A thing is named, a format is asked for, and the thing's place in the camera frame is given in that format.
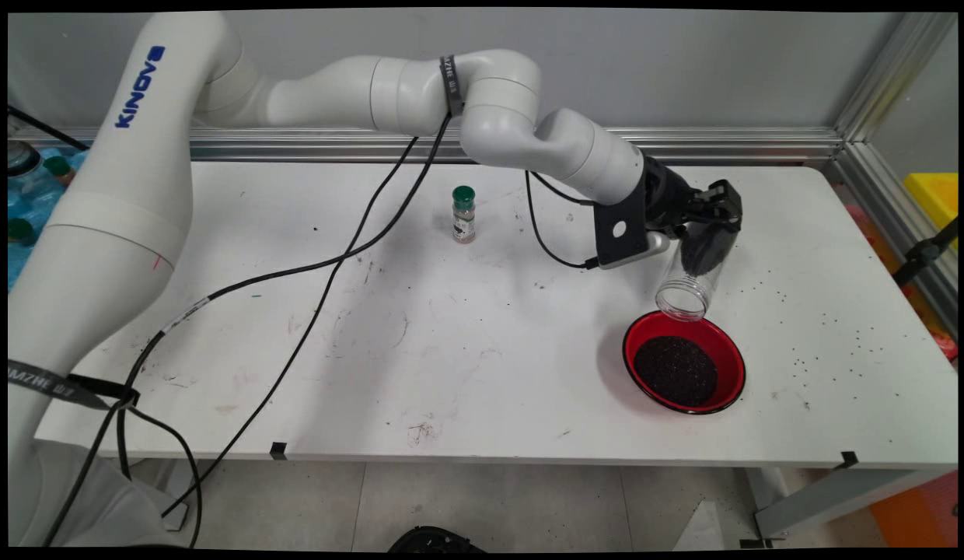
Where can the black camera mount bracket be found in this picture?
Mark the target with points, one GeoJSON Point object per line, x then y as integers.
{"type": "Point", "coordinates": [630, 210]}

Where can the black tape marker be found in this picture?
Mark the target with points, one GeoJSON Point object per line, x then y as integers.
{"type": "Point", "coordinates": [278, 449]}
{"type": "Point", "coordinates": [849, 460]}

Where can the red bowl with black rim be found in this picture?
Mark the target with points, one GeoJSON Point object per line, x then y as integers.
{"type": "Point", "coordinates": [727, 354]}

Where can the clear jar with dark lid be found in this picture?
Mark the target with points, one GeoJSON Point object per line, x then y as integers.
{"type": "Point", "coordinates": [27, 167]}

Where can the small green-capped red-label bottle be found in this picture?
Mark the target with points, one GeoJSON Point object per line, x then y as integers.
{"type": "Point", "coordinates": [61, 171]}

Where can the thin black rod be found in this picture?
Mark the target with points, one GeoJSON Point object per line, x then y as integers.
{"type": "Point", "coordinates": [47, 128]}

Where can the grey metal table leg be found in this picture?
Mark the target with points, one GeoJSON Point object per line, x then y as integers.
{"type": "Point", "coordinates": [840, 498]}
{"type": "Point", "coordinates": [179, 490]}

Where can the black seed pile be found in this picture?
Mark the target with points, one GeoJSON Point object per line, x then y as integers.
{"type": "Point", "coordinates": [676, 372]}

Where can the yellow moulded block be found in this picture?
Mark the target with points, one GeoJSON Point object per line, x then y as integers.
{"type": "Point", "coordinates": [934, 198]}

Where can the black round floor object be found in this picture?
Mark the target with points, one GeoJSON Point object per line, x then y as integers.
{"type": "Point", "coordinates": [435, 540]}

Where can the black pole with clamp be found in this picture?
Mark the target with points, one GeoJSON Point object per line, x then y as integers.
{"type": "Point", "coordinates": [921, 255]}

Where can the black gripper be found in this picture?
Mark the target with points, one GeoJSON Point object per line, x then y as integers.
{"type": "Point", "coordinates": [668, 198]}

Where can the clear plastic jar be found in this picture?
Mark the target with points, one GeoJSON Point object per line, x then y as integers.
{"type": "Point", "coordinates": [688, 292]}

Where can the black seeds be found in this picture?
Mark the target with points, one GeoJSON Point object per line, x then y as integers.
{"type": "Point", "coordinates": [707, 249]}

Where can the aluminium frame post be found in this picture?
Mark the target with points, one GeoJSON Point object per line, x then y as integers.
{"type": "Point", "coordinates": [894, 74]}

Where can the orange floor panel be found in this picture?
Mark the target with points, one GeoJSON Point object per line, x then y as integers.
{"type": "Point", "coordinates": [917, 513]}

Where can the green-capped spice bottle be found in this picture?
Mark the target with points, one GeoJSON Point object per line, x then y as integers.
{"type": "Point", "coordinates": [464, 218]}

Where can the blue water bottle pack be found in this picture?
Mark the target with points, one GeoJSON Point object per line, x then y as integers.
{"type": "Point", "coordinates": [31, 206]}

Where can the green-capped plastic bottle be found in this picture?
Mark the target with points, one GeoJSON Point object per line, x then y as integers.
{"type": "Point", "coordinates": [19, 231]}

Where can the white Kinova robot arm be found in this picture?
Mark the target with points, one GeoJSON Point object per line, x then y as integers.
{"type": "Point", "coordinates": [124, 194]}

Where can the aluminium frame rail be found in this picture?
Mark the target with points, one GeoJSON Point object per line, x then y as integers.
{"type": "Point", "coordinates": [878, 202]}
{"type": "Point", "coordinates": [762, 144]}

